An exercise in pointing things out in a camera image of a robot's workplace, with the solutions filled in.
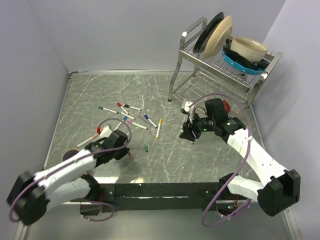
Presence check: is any beige plate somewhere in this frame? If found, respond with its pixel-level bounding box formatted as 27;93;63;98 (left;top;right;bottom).
203;15;233;60

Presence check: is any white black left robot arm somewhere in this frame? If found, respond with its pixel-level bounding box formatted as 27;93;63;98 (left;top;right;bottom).
6;130;132;226

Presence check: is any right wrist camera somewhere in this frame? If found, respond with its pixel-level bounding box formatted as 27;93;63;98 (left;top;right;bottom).
181;101;193;115

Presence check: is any black cap marker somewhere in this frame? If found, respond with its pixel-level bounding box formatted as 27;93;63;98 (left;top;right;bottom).
123;104;142;111

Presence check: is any stainless steel dish rack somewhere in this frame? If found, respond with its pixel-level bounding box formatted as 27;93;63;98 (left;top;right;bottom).
168;16;283;109

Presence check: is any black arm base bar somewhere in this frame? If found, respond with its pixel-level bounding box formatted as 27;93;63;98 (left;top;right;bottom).
69;182;248;213

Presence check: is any blue polka dot bowl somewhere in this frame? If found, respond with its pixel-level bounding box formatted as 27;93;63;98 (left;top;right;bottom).
222;50;266;75

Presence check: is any yellow cap marker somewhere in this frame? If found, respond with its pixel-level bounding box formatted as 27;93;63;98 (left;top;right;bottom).
155;118;163;140

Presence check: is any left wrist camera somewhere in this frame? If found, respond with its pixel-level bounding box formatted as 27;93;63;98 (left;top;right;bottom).
98;125;113;139

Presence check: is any pink cap marker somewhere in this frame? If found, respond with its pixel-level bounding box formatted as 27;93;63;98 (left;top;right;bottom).
128;120;149;131

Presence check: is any black plate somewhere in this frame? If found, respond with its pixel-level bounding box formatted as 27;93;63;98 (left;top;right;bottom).
193;11;225;54

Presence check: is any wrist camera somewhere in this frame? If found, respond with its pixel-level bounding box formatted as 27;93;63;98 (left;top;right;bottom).
181;101;193;115
98;125;113;139

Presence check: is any cream ceramic bowl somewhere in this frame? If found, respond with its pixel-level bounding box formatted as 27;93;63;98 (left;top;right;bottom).
230;36;269;63

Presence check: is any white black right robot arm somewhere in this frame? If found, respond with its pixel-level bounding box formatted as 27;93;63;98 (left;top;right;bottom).
179;98;301;217

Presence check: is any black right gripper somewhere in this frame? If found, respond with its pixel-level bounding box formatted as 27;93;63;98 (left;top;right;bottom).
179;111;216;142

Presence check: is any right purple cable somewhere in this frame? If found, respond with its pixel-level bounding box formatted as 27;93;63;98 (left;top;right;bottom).
189;92;252;227

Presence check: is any red bowl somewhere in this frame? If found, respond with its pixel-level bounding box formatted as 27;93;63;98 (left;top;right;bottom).
222;100;231;114

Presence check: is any green cap marker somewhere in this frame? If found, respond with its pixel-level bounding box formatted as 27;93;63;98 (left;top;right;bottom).
98;106;119;115

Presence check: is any black dish under bowl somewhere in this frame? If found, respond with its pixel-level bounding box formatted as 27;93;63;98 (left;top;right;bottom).
223;39;270;70

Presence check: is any salmon cap marker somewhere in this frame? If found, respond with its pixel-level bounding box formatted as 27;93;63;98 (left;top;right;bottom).
76;133;99;148

